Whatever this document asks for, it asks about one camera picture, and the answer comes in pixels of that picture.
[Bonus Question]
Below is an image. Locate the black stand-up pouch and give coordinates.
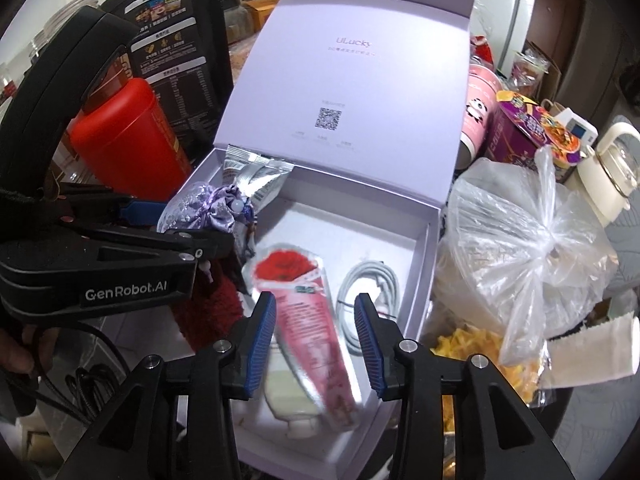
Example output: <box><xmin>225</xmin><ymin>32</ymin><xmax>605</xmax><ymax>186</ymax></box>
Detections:
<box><xmin>107</xmin><ymin>0</ymin><xmax>236</xmax><ymax>161</ymax></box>

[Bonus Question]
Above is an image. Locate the dark red fuzzy cloth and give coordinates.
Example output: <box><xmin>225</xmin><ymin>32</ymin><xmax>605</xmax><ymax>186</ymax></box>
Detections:
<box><xmin>172</xmin><ymin>255</ymin><xmax>246</xmax><ymax>353</ymax></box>

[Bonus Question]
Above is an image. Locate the small cardboard box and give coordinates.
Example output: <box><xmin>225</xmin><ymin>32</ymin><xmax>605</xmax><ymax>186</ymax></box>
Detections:
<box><xmin>245</xmin><ymin>0</ymin><xmax>281</xmax><ymax>31</ymax></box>

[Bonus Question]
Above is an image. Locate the pink pouch with red flower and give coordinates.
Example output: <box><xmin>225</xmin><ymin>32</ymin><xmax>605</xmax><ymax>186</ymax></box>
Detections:
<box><xmin>242</xmin><ymin>244</ymin><xmax>361</xmax><ymax>431</ymax></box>

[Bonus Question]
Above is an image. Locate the white cable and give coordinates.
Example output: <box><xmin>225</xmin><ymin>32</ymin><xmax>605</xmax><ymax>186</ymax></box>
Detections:
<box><xmin>336</xmin><ymin>260</ymin><xmax>401</xmax><ymax>356</ymax></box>

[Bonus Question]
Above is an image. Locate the black cable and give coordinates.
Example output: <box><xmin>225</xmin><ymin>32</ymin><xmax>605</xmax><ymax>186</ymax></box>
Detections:
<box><xmin>0</xmin><ymin>310</ymin><xmax>131</xmax><ymax>421</ymax></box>

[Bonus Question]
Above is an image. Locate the clear wrapped snack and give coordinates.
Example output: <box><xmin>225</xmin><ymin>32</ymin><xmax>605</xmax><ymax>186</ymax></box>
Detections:
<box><xmin>510</xmin><ymin>50</ymin><xmax>551</xmax><ymax>96</ymax></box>

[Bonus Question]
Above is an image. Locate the yellow snack bag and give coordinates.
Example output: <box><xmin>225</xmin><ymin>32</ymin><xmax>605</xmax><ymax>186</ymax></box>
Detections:
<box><xmin>430</xmin><ymin>325</ymin><xmax>548</xmax><ymax>406</ymax></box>

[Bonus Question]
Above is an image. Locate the red canister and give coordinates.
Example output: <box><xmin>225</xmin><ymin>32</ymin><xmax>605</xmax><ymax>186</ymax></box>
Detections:
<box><xmin>67</xmin><ymin>77</ymin><xmax>193</xmax><ymax>201</ymax></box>

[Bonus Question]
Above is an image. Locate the glass jar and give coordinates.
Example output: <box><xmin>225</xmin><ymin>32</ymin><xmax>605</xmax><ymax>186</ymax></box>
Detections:
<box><xmin>222</xmin><ymin>0</ymin><xmax>256</xmax><ymax>43</ymax></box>

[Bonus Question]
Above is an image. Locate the cream water bottle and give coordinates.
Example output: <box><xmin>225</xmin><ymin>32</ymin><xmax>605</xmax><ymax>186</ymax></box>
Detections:
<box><xmin>570</xmin><ymin>121</ymin><xmax>640</xmax><ymax>226</ymax></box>

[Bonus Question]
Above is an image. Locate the pink panda cup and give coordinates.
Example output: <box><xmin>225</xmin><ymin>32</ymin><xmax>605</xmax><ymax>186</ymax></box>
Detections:
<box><xmin>457</xmin><ymin>62</ymin><xmax>503</xmax><ymax>168</ymax></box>

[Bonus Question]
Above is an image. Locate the grey leaf-pattern cushion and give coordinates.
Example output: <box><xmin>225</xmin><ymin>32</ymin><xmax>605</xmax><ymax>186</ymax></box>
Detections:
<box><xmin>600</xmin><ymin>220</ymin><xmax>640</xmax><ymax>291</ymax></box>

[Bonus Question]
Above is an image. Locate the purple instant noodle bowl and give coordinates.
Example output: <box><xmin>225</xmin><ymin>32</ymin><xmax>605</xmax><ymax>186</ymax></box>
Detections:
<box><xmin>487</xmin><ymin>91</ymin><xmax>583</xmax><ymax>171</ymax></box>

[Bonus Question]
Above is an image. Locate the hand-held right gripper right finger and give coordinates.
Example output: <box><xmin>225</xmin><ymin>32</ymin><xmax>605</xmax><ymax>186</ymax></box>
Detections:
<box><xmin>353</xmin><ymin>292</ymin><xmax>576</xmax><ymax>480</ymax></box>

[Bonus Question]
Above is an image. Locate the white refrigerator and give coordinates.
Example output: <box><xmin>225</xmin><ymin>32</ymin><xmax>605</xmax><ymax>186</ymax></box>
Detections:
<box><xmin>470</xmin><ymin>0</ymin><xmax>541</xmax><ymax>81</ymax></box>

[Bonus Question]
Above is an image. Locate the lavender gift box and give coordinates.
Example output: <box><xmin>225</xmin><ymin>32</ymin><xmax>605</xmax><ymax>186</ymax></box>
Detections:
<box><xmin>190</xmin><ymin>0</ymin><xmax>481</xmax><ymax>473</ymax></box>

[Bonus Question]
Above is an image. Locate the lavender sachet pouch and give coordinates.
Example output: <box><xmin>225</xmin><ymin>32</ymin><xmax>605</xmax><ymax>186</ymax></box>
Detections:
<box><xmin>159</xmin><ymin>182</ymin><xmax>261</xmax><ymax>241</ymax></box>

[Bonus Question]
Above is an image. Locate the white hand cream tube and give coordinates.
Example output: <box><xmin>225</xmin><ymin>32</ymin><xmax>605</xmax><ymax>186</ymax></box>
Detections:
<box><xmin>262</xmin><ymin>330</ymin><xmax>326</xmax><ymax>438</ymax></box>

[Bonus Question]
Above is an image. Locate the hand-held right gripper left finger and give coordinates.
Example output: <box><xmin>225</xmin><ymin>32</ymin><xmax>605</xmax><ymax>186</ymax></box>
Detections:
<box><xmin>54</xmin><ymin>291</ymin><xmax>277</xmax><ymax>480</ymax></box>

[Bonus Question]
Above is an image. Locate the person's left hand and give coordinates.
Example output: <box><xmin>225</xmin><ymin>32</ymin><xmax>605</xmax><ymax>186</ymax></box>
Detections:
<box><xmin>0</xmin><ymin>322</ymin><xmax>51</xmax><ymax>378</ymax></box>

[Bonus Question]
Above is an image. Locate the silver snack packet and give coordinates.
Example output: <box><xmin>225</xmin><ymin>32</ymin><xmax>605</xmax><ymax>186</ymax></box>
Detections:
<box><xmin>222</xmin><ymin>144</ymin><xmax>296</xmax><ymax>211</ymax></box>

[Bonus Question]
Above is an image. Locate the clear plastic bag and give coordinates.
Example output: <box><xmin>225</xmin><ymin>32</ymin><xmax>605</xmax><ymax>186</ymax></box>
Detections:
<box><xmin>435</xmin><ymin>147</ymin><xmax>621</xmax><ymax>366</ymax></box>

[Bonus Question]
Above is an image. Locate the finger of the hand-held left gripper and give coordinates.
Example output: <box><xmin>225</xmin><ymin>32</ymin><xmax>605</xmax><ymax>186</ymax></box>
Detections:
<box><xmin>80</xmin><ymin>227</ymin><xmax>235</xmax><ymax>273</ymax></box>
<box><xmin>50</xmin><ymin>182</ymin><xmax>173</xmax><ymax>226</ymax></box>

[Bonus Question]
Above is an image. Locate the small white gadget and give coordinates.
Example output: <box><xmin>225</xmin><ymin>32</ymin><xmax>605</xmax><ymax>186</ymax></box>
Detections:
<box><xmin>552</xmin><ymin>116</ymin><xmax>598</xmax><ymax>148</ymax></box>

